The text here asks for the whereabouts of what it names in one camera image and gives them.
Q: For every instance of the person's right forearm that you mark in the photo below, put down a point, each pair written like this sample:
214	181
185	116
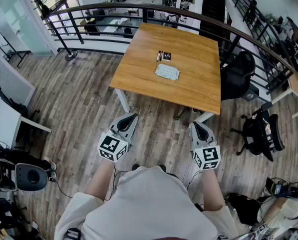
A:
212	191

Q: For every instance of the white wet wipe pack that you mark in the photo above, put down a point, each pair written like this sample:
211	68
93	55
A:
167	71

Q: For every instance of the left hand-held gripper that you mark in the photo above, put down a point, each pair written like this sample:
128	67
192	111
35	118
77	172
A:
112	146

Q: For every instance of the person's black shoe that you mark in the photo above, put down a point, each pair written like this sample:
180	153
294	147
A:
163	168
135	167

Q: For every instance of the person's left forearm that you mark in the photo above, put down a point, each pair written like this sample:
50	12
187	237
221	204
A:
101	181

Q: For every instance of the grey black office chair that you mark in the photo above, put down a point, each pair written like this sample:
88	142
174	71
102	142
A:
31	176

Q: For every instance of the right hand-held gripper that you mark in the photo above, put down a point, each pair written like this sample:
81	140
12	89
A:
208	157

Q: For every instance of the white partition panel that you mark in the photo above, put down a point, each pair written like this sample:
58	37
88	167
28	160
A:
11	81

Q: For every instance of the black coat rack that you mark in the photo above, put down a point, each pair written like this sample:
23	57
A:
45	9

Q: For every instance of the black mesh office chair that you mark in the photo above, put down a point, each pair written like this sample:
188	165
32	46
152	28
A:
238	69

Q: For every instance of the person's right black shoe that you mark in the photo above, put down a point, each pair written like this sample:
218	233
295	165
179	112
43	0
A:
163	168

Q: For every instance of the wooden desk with white legs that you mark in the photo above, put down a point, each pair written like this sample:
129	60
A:
297	84

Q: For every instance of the black waste bin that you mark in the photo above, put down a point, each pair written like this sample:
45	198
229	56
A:
250	94

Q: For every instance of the person's left black shoe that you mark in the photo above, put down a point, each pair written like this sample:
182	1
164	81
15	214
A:
135	167

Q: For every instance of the person's white shirt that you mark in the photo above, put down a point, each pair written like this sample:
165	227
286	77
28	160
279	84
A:
148	209

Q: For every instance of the black marker pen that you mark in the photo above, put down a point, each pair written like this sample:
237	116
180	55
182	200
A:
161	55

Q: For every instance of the black bag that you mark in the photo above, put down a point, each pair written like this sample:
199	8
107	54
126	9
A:
243	207

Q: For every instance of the black metal railing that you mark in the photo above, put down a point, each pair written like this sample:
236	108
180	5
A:
249	6

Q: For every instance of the white table leg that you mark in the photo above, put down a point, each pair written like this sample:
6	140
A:
201	117
122	100

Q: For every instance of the black tilted office chair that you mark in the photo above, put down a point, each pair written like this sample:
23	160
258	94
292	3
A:
253	134

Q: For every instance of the black spiral notebook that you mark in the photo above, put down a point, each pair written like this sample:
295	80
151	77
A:
167	56

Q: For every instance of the white marker pen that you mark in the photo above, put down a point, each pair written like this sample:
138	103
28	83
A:
158	56

